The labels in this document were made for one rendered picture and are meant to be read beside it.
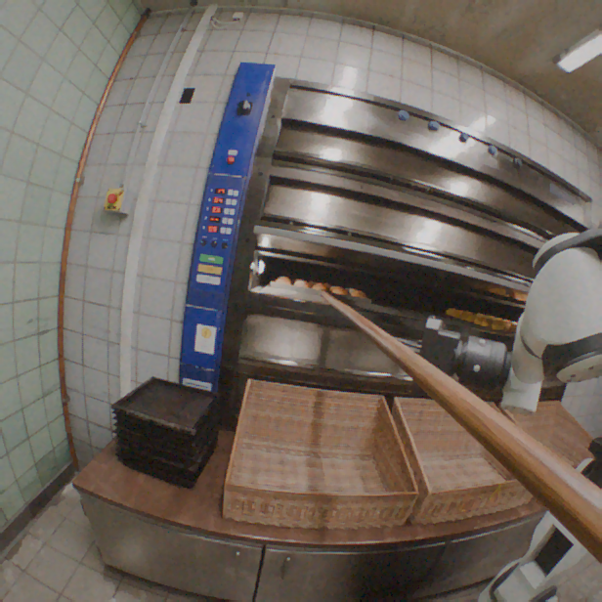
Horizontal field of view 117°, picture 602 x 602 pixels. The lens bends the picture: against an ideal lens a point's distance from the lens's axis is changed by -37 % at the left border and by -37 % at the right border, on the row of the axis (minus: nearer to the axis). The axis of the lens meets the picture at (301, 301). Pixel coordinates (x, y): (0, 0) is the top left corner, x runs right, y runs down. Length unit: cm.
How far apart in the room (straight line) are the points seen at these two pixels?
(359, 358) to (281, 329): 32
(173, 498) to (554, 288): 98
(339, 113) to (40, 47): 124
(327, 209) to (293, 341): 52
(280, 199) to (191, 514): 109
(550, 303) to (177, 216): 115
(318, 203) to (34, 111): 119
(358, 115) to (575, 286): 115
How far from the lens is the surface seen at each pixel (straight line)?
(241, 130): 121
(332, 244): 96
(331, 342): 115
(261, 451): 119
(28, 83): 133
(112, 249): 133
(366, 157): 122
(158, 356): 127
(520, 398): 52
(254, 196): 114
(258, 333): 114
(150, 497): 98
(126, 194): 126
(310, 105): 131
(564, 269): 31
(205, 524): 91
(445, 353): 52
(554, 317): 30
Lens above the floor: 128
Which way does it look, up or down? 6 degrees down
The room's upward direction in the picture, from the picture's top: 10 degrees clockwise
